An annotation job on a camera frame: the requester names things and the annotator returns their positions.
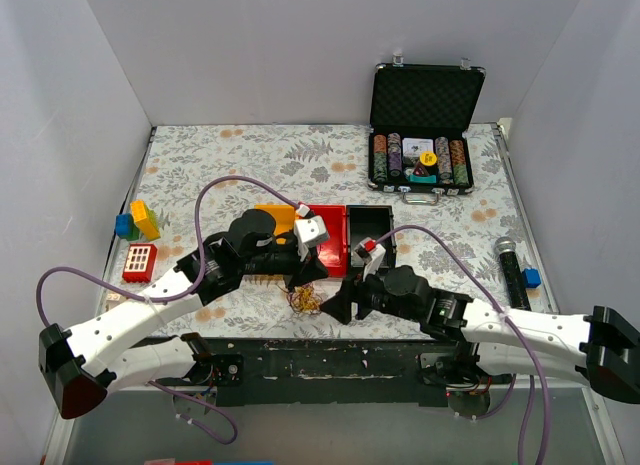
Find purple thin wire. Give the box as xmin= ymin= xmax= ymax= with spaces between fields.
xmin=287 ymin=284 xmax=321 ymax=314

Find yellow thin wire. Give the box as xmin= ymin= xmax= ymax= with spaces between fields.
xmin=288 ymin=284 xmax=324 ymax=316

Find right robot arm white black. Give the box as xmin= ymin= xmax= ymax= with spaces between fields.
xmin=320 ymin=266 xmax=639 ymax=404

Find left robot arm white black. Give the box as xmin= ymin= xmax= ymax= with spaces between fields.
xmin=38 ymin=207 xmax=329 ymax=419

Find red plastic bin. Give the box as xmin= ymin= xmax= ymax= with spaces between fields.
xmin=310 ymin=205 xmax=348 ymax=278

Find yellow plastic bin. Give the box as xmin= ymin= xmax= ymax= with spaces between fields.
xmin=254 ymin=204 xmax=298 ymax=245

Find floral patterned table mat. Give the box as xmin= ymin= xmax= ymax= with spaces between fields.
xmin=94 ymin=123 xmax=561 ymax=339

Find black plastic bin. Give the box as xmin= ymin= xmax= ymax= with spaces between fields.
xmin=346 ymin=205 xmax=395 ymax=277

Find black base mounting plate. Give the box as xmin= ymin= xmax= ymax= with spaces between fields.
xmin=161 ymin=333 xmax=511 ymax=415

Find black handheld microphone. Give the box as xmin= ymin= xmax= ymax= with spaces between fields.
xmin=494 ymin=237 xmax=531 ymax=311

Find small blue block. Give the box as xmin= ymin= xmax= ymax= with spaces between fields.
xmin=522 ymin=268 xmax=542 ymax=289

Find red white toy brick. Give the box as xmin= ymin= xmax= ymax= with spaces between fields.
xmin=122 ymin=243 xmax=157 ymax=283

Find stacked colourful toy bricks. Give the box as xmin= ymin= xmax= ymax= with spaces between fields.
xmin=114 ymin=200 xmax=161 ymax=242

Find black poker chip case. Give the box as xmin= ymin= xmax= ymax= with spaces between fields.
xmin=367 ymin=59 xmax=486 ymax=203

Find small red white toy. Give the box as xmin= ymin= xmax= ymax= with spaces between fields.
xmin=105 ymin=292 xmax=126 ymax=311

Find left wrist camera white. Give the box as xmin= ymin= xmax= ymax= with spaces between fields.
xmin=294 ymin=215 xmax=330 ymax=248

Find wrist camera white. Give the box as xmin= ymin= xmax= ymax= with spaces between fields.
xmin=294 ymin=215 xmax=330 ymax=248
xmin=351 ymin=237 xmax=386 ymax=279

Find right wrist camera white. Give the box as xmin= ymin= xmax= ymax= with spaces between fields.
xmin=351 ymin=237 xmax=386 ymax=279

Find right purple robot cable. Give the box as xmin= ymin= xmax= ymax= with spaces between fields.
xmin=372 ymin=224 xmax=554 ymax=465

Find aluminium frame rail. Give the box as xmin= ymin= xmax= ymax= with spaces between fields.
xmin=59 ymin=349 xmax=169 ymax=392

